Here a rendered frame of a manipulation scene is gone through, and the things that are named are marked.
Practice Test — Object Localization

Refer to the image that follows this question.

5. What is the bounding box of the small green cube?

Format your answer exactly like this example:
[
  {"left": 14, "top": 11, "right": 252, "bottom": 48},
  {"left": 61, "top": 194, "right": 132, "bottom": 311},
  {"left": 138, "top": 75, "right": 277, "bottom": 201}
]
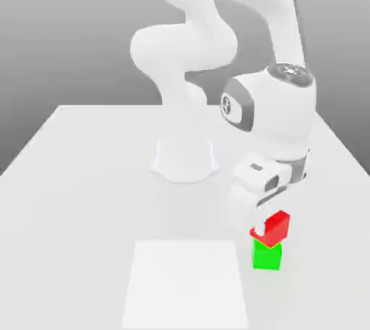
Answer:
[{"left": 251, "top": 238, "right": 283, "bottom": 272}]

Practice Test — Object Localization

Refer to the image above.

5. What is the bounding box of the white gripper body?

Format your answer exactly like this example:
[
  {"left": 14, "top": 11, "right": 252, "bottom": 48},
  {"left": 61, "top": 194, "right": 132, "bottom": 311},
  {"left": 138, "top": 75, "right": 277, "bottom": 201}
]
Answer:
[{"left": 229, "top": 181, "right": 291, "bottom": 230}]

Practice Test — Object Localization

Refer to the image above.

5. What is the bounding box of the small red cube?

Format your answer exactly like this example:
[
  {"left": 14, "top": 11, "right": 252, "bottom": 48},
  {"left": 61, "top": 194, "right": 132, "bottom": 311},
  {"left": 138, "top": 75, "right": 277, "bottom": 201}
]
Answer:
[{"left": 249, "top": 210, "right": 291, "bottom": 249}]

